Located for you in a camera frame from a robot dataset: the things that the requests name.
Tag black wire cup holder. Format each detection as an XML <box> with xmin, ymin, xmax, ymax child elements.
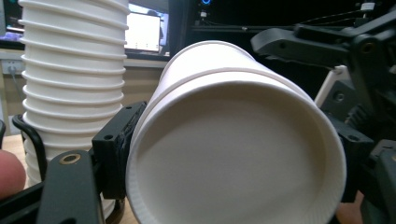
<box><xmin>0</xmin><ymin>114</ymin><xmax>126</xmax><ymax>224</ymax></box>

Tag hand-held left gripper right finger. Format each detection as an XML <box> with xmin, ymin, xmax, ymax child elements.
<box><xmin>323</xmin><ymin>111</ymin><xmax>375</xmax><ymax>203</ymax></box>

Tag white paper cup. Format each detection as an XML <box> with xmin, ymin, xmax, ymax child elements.
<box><xmin>152</xmin><ymin>39</ymin><xmax>316</xmax><ymax>104</ymax></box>
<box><xmin>125</xmin><ymin>66</ymin><xmax>347</xmax><ymax>224</ymax></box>

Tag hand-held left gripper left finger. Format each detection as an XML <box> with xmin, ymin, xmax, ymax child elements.
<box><xmin>92</xmin><ymin>101</ymin><xmax>148</xmax><ymax>200</ymax></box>

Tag black equipment with blue light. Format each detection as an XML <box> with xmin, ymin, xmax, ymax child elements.
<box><xmin>169</xmin><ymin>0</ymin><xmax>396</xmax><ymax>43</ymax></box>

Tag lit computer monitor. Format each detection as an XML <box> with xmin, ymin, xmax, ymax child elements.
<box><xmin>124</xmin><ymin>3</ymin><xmax>171</xmax><ymax>59</ymax></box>

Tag tall stack of white cups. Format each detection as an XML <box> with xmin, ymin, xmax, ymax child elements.
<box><xmin>17</xmin><ymin>0</ymin><xmax>131</xmax><ymax>218</ymax></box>

